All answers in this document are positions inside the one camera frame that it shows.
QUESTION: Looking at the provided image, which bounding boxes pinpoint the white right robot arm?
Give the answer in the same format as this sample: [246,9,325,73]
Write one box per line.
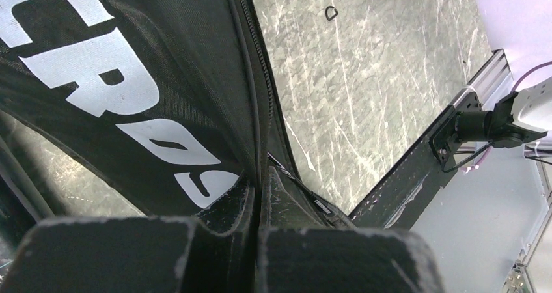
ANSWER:
[455,77,551,148]

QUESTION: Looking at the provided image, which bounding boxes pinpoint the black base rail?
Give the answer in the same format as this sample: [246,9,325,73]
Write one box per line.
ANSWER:
[349,49,511,229]

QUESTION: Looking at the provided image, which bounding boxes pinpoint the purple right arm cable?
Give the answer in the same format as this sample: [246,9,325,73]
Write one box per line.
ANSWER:
[461,60,552,173]

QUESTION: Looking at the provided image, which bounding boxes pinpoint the black racket bag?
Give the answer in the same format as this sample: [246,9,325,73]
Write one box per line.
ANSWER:
[0,0,359,229]

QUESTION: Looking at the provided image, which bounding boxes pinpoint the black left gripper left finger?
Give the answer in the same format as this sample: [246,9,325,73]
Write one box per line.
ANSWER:
[1,179,255,292]

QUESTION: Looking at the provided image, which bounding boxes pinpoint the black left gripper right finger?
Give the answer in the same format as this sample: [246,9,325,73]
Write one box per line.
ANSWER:
[258,167,445,292]

